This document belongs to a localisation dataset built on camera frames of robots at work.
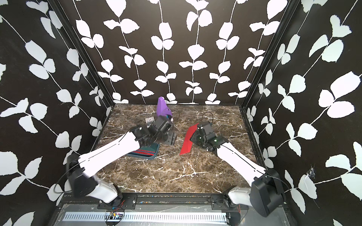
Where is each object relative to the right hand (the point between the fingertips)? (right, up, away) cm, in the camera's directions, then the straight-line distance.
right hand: (190, 134), depth 83 cm
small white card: (-31, +8, +25) cm, 41 cm away
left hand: (-10, 0, -6) cm, 12 cm away
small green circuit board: (-39, -40, -12) cm, 57 cm away
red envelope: (-2, -7, -1) cm, 7 cm away
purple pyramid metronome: (-20, +16, +19) cm, 32 cm away
